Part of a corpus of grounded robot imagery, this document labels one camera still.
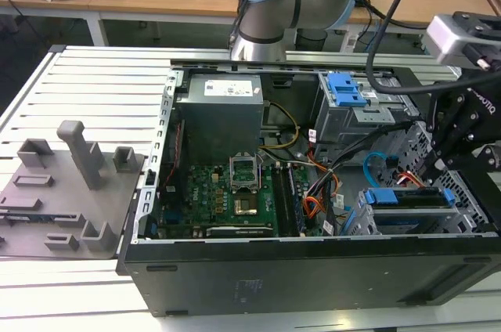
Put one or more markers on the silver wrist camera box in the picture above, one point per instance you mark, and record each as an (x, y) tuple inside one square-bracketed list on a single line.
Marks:
[(446, 40)]

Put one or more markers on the black RAM slot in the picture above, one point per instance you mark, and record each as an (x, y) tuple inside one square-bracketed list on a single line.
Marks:
[(289, 203), (279, 203)]

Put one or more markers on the black graphics card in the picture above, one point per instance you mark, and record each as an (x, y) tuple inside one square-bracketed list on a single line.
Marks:
[(238, 231)]

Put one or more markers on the green motherboard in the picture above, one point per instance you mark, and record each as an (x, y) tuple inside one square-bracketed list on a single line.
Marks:
[(203, 191)]

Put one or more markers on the black PC case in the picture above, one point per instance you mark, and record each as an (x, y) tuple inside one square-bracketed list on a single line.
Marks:
[(313, 277)]

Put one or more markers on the blue plastic drive latch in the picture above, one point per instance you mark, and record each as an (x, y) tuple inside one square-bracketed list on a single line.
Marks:
[(346, 89)]

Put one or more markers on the CPU socket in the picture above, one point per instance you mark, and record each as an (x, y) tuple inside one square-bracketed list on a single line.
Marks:
[(246, 205)]

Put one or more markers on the RAM stick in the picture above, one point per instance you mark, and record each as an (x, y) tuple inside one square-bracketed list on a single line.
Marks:
[(299, 206)]

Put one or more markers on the silver metal disk bay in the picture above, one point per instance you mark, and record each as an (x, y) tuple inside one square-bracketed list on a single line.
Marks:
[(415, 212)]

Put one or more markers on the grey parts rack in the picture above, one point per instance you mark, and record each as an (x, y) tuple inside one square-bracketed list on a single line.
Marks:
[(70, 210)]

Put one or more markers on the black waste bin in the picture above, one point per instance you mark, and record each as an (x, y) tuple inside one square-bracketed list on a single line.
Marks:
[(311, 39)]

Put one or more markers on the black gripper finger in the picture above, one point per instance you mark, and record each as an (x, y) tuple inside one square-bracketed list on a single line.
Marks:
[(450, 120), (477, 154)]

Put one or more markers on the silver drive cage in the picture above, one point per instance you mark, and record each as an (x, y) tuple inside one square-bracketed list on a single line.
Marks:
[(340, 124)]

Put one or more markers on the hard disk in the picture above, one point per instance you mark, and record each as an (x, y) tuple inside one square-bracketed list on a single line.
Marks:
[(419, 197)]

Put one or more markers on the grey power supply unit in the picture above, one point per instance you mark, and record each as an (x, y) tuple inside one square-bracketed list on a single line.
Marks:
[(219, 124)]

